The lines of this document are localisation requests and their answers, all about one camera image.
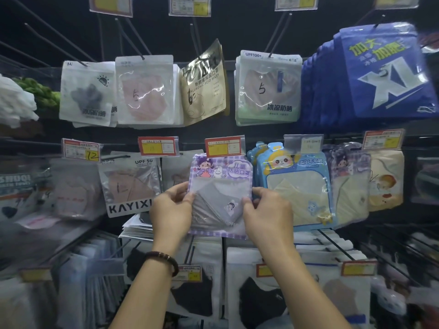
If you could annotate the person's right forearm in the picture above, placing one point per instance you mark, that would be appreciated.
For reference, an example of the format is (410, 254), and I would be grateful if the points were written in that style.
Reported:
(305, 294)

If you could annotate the clear packet pink mask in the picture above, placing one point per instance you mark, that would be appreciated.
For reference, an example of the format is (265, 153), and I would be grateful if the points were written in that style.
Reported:
(75, 191)

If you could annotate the white price tag with barcode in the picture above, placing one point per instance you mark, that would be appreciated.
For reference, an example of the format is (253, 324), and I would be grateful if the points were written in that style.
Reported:
(383, 139)

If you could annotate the blue white bunny toy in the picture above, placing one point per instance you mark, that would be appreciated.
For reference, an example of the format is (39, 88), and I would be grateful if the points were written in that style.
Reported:
(391, 298)

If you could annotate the pale green mask packet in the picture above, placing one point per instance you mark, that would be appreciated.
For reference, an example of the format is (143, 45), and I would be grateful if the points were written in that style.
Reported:
(267, 89)

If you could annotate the clear tag holder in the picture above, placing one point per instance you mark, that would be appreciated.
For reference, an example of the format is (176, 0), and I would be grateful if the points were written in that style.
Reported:
(107, 267)

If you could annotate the row of translucent mask packets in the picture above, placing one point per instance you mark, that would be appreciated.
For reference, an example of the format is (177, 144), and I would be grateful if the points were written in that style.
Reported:
(92, 287)

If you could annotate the cream line-drawing mask packet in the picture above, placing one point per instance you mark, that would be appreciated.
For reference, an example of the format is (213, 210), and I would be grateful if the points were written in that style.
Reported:
(202, 85)

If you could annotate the white packet beige mask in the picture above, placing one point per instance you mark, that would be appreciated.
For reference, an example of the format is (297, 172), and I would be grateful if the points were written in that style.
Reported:
(175, 167)

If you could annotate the grey packet pink mask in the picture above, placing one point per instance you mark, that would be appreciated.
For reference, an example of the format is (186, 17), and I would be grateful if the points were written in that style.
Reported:
(130, 188)

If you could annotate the clear packet purple trim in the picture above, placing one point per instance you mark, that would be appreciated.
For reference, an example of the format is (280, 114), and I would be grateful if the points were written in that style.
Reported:
(425, 181)

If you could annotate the cream cartoon girl packet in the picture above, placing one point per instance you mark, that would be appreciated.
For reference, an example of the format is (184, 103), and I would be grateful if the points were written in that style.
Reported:
(387, 181)

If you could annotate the red yellow price tag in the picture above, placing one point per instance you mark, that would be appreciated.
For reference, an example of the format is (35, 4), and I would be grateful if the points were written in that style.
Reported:
(224, 146)
(111, 5)
(359, 268)
(36, 274)
(264, 270)
(157, 146)

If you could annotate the glossy packet pink mask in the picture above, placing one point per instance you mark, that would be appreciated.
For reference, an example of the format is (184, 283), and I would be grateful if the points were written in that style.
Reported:
(147, 92)

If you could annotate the purple checked packet grey mask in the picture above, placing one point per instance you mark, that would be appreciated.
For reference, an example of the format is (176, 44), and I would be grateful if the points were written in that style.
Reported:
(219, 202)

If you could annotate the white fluffy item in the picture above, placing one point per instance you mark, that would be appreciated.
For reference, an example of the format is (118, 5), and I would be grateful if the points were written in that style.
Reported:
(15, 102)

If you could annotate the person's left forearm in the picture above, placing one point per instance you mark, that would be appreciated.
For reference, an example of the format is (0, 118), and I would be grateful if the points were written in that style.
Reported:
(144, 298)

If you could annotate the green fluffy item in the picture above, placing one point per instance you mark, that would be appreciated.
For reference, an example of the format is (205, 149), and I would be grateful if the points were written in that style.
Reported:
(37, 92)

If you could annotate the person's right hand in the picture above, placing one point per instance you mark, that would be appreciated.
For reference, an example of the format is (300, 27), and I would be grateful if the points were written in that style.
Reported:
(272, 226)

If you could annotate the row of cream mask packets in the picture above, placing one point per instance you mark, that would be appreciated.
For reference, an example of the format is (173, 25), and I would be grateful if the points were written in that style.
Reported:
(20, 308)

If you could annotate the blue cartoon packet cream mask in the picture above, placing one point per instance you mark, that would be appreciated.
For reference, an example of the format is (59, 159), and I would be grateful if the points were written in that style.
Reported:
(298, 191)

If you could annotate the clear holder white paper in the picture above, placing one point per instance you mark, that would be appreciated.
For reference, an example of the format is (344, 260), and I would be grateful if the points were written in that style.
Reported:
(303, 143)

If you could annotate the stack of mask packets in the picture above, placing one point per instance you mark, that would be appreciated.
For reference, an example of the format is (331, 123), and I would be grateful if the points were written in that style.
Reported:
(137, 226)

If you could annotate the person's left hand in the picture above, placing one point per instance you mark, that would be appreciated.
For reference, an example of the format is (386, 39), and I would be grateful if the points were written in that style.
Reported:
(171, 222)

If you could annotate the white packet grey mask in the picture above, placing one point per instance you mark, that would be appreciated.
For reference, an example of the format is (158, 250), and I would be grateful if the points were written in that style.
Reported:
(87, 95)

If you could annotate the black mask packet pale arc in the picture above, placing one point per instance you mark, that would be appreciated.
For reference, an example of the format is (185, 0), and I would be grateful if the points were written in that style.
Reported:
(260, 301)

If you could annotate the clear holder yellow paper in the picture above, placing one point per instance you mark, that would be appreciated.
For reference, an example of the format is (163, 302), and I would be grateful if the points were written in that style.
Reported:
(396, 1)

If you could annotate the purple checked packet cream mask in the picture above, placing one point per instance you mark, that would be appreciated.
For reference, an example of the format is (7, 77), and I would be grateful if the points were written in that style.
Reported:
(348, 198)

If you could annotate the white red price tag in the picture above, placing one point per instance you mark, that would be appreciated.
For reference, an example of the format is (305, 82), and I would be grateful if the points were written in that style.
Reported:
(187, 273)

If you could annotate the dark blue mask packet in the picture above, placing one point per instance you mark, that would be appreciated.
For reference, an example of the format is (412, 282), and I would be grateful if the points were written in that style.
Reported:
(377, 75)

